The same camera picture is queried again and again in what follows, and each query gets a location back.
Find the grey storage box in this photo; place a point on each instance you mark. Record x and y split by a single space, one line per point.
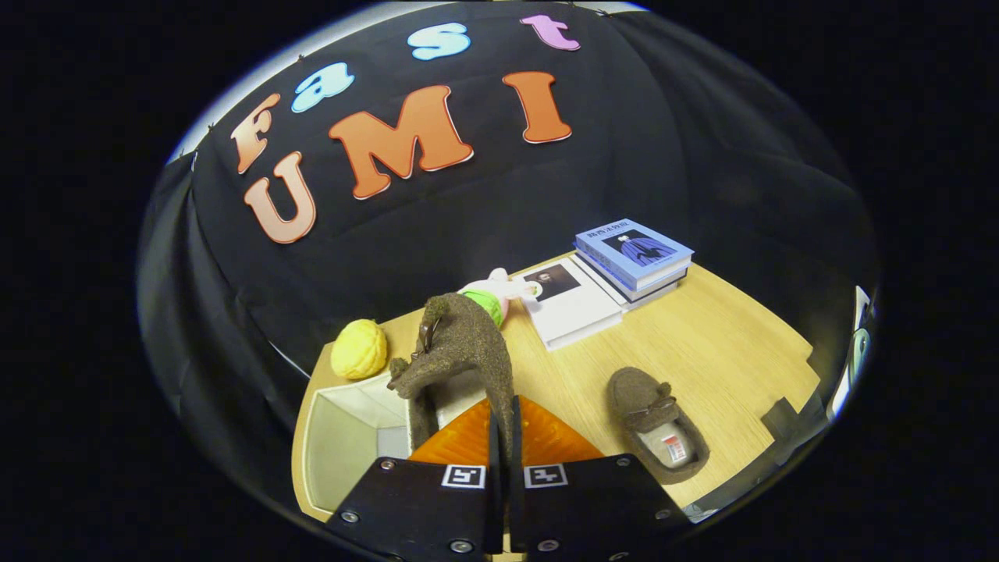
343 437

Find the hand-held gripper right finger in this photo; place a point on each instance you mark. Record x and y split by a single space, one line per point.
517 484

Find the white portrait cover book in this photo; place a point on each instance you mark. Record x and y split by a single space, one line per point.
574 312

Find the brown fuzzy shoe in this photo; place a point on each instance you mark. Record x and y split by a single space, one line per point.
636 398
468 343

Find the blue figure cover book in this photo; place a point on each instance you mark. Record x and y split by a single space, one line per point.
640 246

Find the green and pink plush toy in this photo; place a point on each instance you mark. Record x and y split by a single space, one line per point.
499 285

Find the yellow plush ball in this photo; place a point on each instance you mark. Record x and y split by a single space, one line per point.
359 350

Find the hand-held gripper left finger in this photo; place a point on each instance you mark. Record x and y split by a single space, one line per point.
494 484

